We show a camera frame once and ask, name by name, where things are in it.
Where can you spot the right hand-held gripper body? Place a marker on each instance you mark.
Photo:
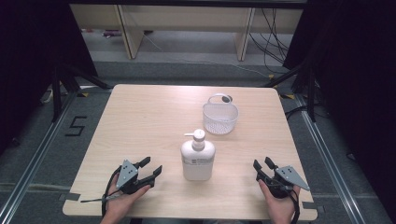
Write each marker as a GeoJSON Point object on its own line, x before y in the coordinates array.
{"type": "Point", "coordinates": [285, 182]}

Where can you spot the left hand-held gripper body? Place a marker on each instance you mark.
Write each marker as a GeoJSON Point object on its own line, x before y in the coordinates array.
{"type": "Point", "coordinates": [127, 177]}

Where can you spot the white pump soap bottle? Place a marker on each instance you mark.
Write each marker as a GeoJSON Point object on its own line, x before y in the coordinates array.
{"type": "Point", "coordinates": [198, 158]}

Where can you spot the white plastic basket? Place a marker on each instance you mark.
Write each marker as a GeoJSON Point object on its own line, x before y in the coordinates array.
{"type": "Point", "coordinates": [220, 117]}

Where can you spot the person's left hand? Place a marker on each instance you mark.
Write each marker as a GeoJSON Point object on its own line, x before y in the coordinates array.
{"type": "Point", "coordinates": [123, 200]}

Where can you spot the person's right hand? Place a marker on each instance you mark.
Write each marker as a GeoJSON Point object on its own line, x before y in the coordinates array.
{"type": "Point", "coordinates": [278, 205]}

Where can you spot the black metal stand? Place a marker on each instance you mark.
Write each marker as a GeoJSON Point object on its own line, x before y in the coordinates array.
{"type": "Point", "coordinates": [303, 87]}
{"type": "Point", "coordinates": [67, 84]}

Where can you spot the light wooden shelf unit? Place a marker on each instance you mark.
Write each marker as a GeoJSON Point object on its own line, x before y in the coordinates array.
{"type": "Point", "coordinates": [186, 25]}

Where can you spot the metal floor rail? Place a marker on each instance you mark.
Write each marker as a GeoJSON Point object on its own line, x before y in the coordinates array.
{"type": "Point", "coordinates": [330, 161]}
{"type": "Point", "coordinates": [29, 165]}

